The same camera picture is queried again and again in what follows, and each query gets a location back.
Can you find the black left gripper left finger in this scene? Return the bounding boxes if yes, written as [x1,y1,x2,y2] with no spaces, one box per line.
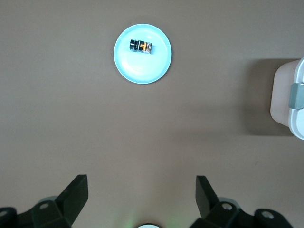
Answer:
[0,174,89,228]

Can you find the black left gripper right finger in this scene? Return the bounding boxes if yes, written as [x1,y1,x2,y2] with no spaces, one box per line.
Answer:
[190,175,294,228]

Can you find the orange black switch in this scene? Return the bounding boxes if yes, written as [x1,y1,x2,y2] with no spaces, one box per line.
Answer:
[129,38,154,55]

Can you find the white lidded box grey latches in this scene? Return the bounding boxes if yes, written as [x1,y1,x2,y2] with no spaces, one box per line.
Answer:
[270,57,304,140]

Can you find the light blue round plate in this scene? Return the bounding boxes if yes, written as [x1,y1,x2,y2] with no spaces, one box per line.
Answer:
[113,23,172,85]

